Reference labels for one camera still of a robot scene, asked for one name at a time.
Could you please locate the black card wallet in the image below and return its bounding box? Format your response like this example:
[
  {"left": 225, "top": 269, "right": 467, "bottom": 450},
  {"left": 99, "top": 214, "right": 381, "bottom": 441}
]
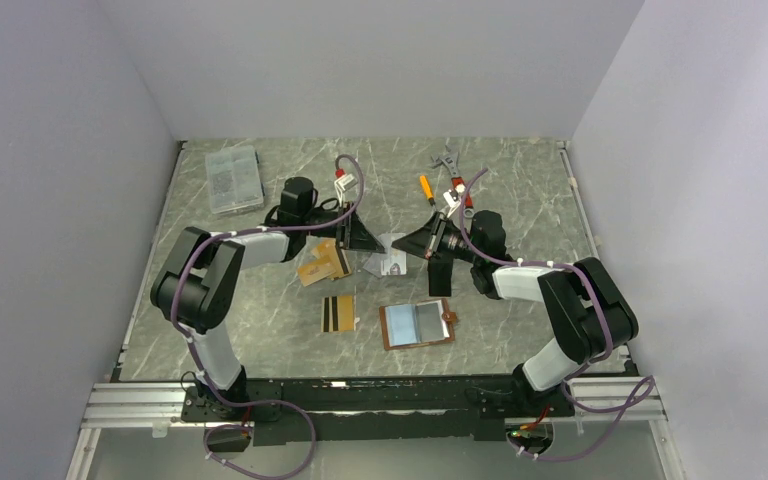
[{"left": 427, "top": 257, "right": 454, "bottom": 297}]

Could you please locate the black aluminium base frame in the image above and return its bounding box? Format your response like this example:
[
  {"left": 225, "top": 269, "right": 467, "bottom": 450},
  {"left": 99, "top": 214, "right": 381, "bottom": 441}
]
[{"left": 80, "top": 374, "right": 641, "bottom": 446}]

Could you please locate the gold card with stripes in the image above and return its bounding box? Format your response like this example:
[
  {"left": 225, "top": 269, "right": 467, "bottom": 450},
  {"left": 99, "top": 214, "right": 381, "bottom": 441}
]
[{"left": 321, "top": 295, "right": 358, "bottom": 333}]

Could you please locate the orange handle screwdriver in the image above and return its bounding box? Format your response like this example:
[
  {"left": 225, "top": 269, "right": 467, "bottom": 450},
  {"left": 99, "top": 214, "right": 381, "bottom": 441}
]
[{"left": 419, "top": 175, "right": 436, "bottom": 208}]

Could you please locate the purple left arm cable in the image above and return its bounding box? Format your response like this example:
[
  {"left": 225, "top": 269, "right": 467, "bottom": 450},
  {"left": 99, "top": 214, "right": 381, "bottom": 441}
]
[{"left": 169, "top": 154, "right": 365, "bottom": 480}]

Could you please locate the gold card stack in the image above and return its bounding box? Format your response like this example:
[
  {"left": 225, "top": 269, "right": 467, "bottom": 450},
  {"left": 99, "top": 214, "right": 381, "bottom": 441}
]
[{"left": 297, "top": 239, "right": 352, "bottom": 287}]

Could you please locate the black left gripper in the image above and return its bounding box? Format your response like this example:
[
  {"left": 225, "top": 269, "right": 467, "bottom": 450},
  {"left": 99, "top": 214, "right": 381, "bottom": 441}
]
[{"left": 301, "top": 201, "right": 384, "bottom": 253}]

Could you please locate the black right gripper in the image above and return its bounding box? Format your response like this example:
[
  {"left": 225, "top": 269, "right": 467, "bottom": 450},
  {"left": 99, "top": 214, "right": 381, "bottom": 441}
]
[{"left": 393, "top": 212, "right": 483, "bottom": 266}]

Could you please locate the clear plastic parts box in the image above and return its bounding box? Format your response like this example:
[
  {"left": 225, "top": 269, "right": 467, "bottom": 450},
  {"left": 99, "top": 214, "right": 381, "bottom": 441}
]
[{"left": 205, "top": 145, "right": 265, "bottom": 215}]

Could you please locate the red adjustable wrench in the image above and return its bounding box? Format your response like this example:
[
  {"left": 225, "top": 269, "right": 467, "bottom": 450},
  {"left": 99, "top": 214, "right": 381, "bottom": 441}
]
[{"left": 431, "top": 146, "right": 475, "bottom": 219}]

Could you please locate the brown leather card holder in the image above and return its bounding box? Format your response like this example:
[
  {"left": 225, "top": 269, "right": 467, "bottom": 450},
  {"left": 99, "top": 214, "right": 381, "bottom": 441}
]
[{"left": 379, "top": 298, "right": 458, "bottom": 351}]

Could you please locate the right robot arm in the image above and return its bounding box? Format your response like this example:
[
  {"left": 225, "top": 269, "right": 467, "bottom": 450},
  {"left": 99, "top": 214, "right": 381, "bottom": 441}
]
[{"left": 392, "top": 210, "right": 639, "bottom": 415}]

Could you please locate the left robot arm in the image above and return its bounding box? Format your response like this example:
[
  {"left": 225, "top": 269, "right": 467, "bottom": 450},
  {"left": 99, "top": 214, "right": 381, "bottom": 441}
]
[{"left": 150, "top": 170, "right": 385, "bottom": 420}]

